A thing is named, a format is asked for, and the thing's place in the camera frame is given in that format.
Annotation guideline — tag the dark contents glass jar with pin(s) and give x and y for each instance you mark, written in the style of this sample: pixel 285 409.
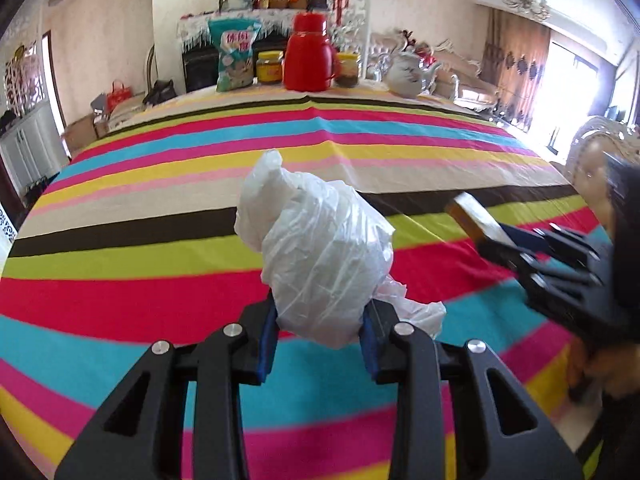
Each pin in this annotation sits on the dark contents glass jar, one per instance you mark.
pixel 348 71

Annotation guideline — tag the red handbag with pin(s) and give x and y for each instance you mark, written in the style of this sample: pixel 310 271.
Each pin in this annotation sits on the red handbag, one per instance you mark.
pixel 119 93

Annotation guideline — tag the white plastic bag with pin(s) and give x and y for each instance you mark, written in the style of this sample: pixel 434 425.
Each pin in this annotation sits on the white plastic bag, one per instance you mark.
pixel 325 254

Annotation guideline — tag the brown curtain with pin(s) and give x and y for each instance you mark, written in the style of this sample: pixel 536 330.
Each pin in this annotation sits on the brown curtain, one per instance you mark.
pixel 515 56

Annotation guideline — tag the cream ornate sofa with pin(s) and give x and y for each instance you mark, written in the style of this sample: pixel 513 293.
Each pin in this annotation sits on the cream ornate sofa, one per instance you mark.
pixel 457 79

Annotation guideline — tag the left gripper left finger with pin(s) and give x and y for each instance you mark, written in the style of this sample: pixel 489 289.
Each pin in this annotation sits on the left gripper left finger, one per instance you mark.
pixel 256 356

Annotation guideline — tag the low white shoe cabinet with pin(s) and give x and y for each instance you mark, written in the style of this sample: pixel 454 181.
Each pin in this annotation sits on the low white shoe cabinet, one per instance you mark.
pixel 32 149

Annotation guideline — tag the black piano with lace cover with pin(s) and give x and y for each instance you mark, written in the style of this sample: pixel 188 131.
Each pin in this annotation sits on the black piano with lace cover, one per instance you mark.
pixel 193 33

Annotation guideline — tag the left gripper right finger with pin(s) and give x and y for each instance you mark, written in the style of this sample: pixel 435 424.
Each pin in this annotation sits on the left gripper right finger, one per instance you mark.
pixel 380 354

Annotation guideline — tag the white floral teapot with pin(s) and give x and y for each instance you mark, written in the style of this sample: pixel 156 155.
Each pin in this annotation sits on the white floral teapot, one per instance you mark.
pixel 408 76

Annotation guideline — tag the chandelier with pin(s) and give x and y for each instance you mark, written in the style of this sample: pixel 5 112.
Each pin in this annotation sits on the chandelier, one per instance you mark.
pixel 537 10

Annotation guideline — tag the right beige tufted chair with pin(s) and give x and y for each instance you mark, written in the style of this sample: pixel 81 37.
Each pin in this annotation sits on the right beige tufted chair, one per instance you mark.
pixel 585 166

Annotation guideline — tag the small brown box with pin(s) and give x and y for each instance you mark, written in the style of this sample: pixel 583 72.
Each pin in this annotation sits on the small brown box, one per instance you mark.
pixel 478 224

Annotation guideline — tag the wicker basket on piano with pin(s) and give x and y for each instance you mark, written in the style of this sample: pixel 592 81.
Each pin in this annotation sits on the wicker basket on piano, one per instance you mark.
pixel 280 4

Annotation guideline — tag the yellow lid jar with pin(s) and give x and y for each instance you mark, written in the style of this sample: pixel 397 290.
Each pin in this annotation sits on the yellow lid jar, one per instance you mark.
pixel 269 67

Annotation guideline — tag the right hand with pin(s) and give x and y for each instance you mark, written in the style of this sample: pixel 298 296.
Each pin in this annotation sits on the right hand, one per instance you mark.
pixel 615 368

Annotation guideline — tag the green snack bag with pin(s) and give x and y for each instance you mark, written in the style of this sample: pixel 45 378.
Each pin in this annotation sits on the green snack bag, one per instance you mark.
pixel 233 38

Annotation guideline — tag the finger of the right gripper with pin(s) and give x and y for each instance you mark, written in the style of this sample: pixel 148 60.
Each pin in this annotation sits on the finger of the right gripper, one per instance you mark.
pixel 520 259
pixel 573 248

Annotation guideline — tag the red thermos jug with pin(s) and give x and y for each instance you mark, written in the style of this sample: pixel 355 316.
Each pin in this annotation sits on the red thermos jug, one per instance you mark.
pixel 310 62

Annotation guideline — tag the cardboard box on floor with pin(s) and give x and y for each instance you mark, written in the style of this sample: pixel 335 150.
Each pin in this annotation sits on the cardboard box on floor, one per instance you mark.
pixel 85 131

